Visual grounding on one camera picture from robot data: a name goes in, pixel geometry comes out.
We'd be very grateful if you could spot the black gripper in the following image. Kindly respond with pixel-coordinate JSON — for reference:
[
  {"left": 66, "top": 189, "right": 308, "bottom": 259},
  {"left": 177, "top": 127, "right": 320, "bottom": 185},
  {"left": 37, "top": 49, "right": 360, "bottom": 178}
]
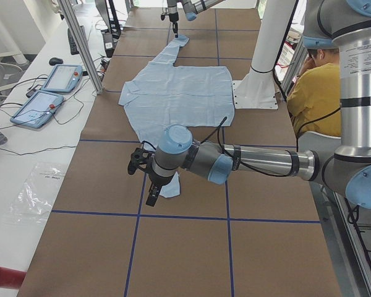
[
  {"left": 169, "top": 13, "right": 178, "bottom": 38},
  {"left": 145, "top": 171, "right": 174, "bottom": 207}
]

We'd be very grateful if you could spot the light blue button-up shirt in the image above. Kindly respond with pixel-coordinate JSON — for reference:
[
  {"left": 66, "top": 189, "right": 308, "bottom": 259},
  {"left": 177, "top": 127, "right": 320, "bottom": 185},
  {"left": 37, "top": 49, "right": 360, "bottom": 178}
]
[{"left": 119, "top": 35, "right": 235, "bottom": 184}]

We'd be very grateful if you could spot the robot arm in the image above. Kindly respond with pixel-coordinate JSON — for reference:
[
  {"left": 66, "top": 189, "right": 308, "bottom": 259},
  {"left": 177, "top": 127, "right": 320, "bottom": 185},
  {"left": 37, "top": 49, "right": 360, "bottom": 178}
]
[
  {"left": 146, "top": 1, "right": 371, "bottom": 209},
  {"left": 161, "top": 0, "right": 223, "bottom": 38}
]

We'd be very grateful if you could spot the black keyboard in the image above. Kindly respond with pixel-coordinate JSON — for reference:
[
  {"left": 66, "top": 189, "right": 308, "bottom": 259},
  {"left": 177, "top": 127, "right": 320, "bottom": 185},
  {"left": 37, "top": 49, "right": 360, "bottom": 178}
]
[{"left": 67, "top": 28, "right": 79, "bottom": 55}]

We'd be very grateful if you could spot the clear plastic bag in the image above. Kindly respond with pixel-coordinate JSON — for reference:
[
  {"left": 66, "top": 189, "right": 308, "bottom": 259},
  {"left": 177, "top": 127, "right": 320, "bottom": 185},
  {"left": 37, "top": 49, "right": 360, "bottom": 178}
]
[{"left": 4, "top": 162, "right": 68, "bottom": 225}]

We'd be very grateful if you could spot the blue teach pendant far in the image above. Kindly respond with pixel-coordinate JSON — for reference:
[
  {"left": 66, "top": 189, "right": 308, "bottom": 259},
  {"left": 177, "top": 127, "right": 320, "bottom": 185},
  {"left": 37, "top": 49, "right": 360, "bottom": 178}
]
[{"left": 41, "top": 64, "right": 83, "bottom": 93}]

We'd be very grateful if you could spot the blue teach pendant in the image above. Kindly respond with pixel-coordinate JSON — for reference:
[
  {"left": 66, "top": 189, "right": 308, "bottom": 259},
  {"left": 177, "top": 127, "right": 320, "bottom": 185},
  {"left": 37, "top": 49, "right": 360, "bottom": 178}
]
[
  {"left": 41, "top": 64, "right": 83, "bottom": 93},
  {"left": 10, "top": 90, "right": 64, "bottom": 129}
]

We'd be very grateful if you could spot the black computer mouse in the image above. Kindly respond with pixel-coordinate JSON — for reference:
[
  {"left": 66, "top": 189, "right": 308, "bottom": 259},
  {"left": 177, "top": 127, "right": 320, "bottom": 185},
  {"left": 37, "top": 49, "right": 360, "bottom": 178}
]
[{"left": 49, "top": 57, "right": 64, "bottom": 66}]

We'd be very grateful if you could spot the blue teach pendant near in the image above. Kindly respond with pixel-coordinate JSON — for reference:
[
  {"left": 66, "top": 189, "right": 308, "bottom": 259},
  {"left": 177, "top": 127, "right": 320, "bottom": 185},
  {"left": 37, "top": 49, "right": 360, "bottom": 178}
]
[{"left": 10, "top": 90, "right": 64, "bottom": 129}]

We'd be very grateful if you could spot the person in yellow shirt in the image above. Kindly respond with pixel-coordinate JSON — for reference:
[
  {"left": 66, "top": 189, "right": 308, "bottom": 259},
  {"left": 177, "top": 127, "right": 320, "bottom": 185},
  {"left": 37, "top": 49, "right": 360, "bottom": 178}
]
[{"left": 287, "top": 48, "right": 341, "bottom": 137}]

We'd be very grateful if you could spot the red cylinder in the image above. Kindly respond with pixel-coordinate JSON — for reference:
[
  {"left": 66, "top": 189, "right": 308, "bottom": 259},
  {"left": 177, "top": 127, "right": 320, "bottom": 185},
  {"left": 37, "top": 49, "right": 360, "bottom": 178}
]
[{"left": 0, "top": 266, "right": 27, "bottom": 290}]

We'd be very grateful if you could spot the white chair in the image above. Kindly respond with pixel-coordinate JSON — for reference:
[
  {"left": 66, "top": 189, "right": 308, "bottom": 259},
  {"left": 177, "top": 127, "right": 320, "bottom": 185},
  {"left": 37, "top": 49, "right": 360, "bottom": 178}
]
[{"left": 298, "top": 131, "right": 341, "bottom": 156}]

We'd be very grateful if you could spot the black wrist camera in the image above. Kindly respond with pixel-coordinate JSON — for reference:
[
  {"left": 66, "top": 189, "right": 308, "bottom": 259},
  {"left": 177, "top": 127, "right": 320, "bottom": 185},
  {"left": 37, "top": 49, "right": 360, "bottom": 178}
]
[{"left": 127, "top": 148, "right": 155, "bottom": 175}]

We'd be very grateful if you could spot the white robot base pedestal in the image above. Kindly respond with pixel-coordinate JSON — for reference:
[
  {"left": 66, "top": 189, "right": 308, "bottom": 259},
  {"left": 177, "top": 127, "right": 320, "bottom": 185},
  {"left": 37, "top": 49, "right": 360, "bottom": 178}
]
[{"left": 233, "top": 0, "right": 298, "bottom": 110}]

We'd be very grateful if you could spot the aluminium frame post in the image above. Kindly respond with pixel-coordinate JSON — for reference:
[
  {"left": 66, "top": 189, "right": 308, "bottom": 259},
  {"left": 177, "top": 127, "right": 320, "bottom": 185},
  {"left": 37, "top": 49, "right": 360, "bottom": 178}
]
[{"left": 57, "top": 0, "right": 103, "bottom": 95}]

